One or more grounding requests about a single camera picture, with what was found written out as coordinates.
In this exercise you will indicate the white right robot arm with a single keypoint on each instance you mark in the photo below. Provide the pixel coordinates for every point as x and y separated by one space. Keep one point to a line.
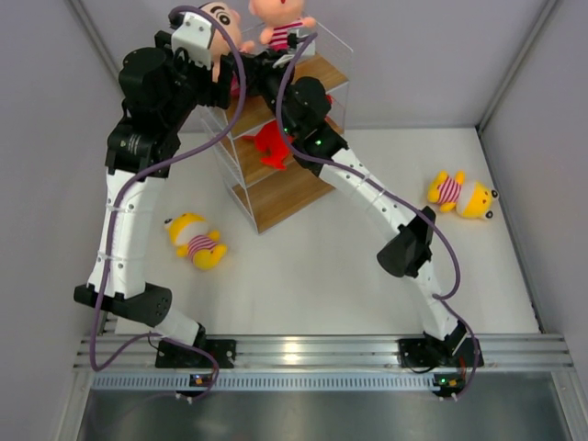
300 109

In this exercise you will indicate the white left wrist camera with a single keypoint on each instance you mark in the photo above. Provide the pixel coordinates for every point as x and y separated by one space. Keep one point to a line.
193 36

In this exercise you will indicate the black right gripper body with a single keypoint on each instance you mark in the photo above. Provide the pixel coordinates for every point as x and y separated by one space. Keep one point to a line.
265 79

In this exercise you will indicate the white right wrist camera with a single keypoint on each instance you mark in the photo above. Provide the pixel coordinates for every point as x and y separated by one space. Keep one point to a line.
294 42

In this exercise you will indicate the pink bald baby doll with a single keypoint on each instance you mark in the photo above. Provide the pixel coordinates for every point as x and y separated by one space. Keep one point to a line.
280 17

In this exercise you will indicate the pink black-haired boy doll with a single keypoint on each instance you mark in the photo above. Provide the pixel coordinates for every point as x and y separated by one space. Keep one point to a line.
229 20

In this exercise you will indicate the red shark plush toy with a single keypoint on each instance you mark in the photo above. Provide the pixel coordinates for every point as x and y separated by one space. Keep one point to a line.
269 142

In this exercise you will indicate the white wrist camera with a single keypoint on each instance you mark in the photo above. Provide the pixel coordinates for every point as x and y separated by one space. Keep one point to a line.
294 42
193 36

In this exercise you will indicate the slotted grey cable duct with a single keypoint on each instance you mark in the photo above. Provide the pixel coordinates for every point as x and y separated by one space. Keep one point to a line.
244 381

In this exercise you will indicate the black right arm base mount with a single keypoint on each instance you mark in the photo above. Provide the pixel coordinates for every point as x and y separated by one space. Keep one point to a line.
422 353

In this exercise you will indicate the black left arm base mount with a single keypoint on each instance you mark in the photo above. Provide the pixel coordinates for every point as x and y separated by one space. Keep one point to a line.
174 356

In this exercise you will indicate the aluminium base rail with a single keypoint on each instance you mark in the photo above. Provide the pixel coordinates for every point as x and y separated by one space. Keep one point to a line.
507 352

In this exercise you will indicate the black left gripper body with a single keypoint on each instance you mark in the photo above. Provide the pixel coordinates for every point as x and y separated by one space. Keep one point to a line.
191 82

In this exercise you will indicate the yellow bear plush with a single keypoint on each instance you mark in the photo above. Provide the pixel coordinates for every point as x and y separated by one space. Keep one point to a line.
192 238
470 199

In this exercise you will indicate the white wire wooden shelf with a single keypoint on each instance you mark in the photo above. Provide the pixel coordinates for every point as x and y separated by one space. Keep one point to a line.
268 195

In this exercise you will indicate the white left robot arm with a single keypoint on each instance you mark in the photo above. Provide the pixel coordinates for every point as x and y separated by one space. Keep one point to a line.
161 85

